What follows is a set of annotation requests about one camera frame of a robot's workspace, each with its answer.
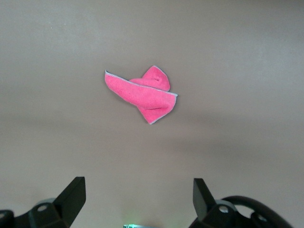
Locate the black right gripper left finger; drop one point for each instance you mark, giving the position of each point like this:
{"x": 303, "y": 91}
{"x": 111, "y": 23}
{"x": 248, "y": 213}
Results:
{"x": 71, "y": 199}

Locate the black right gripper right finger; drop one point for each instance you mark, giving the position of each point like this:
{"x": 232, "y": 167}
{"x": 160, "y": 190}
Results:
{"x": 204, "y": 206}

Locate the pink microfibre towel grey edge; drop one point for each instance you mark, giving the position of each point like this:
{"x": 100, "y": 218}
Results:
{"x": 145, "y": 99}

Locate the brown table cover mat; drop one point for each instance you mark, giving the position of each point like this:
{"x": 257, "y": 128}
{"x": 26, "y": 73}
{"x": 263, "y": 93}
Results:
{"x": 71, "y": 71}

